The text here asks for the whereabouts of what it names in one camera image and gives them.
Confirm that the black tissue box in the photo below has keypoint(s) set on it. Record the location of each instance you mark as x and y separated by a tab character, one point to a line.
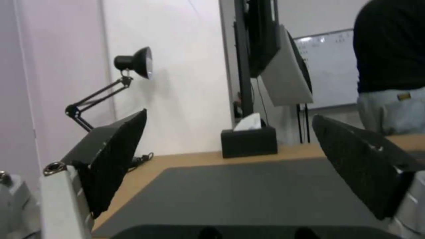
249	143

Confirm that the black monitor on stand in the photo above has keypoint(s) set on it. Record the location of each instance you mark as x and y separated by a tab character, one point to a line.
269	57

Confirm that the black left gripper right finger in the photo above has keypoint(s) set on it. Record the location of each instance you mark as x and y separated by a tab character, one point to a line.
362	174

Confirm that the dark grey desk mat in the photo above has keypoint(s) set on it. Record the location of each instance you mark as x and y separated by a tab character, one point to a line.
239	194

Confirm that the black desk lamp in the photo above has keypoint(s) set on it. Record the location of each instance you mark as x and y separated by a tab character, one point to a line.
132	62

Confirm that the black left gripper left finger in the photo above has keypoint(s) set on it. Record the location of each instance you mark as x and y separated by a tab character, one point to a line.
109	159

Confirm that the whiteboard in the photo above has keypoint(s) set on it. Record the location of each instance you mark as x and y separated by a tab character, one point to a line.
328	69

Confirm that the person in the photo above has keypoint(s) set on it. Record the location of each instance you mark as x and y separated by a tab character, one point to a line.
391	64

